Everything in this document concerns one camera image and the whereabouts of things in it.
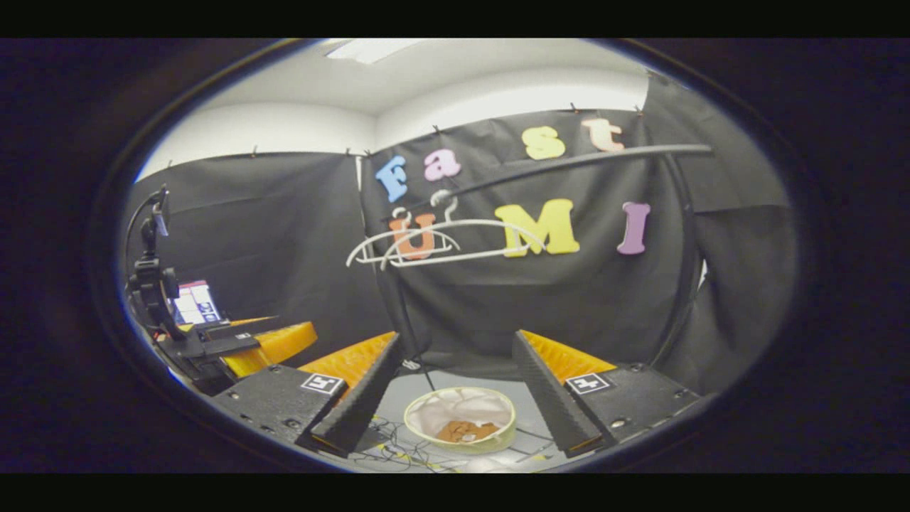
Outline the brown shirt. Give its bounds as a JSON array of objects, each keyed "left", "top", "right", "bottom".
[{"left": 435, "top": 420, "right": 501, "bottom": 444}]

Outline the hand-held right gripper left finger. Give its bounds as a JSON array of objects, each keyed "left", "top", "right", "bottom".
[{"left": 210, "top": 332, "right": 403, "bottom": 459}]

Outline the black clothes rail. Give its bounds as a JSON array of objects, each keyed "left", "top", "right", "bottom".
[{"left": 419, "top": 144, "right": 714, "bottom": 207}]

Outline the lit display screen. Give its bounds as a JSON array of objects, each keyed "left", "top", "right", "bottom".
[{"left": 173, "top": 280, "right": 223, "bottom": 326}]

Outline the white clothes hanger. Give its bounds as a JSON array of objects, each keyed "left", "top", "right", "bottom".
[
  {"left": 379, "top": 188, "right": 548, "bottom": 271},
  {"left": 346, "top": 206, "right": 461, "bottom": 269}
]

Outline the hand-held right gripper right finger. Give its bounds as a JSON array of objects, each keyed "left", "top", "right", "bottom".
[{"left": 513, "top": 330, "right": 715, "bottom": 459}]

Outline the ceiling light panel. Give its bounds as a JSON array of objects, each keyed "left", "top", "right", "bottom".
[{"left": 326, "top": 38, "right": 427, "bottom": 65}]

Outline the white fabric laundry hamper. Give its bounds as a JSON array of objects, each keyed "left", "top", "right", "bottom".
[{"left": 403, "top": 386, "right": 518, "bottom": 456}]

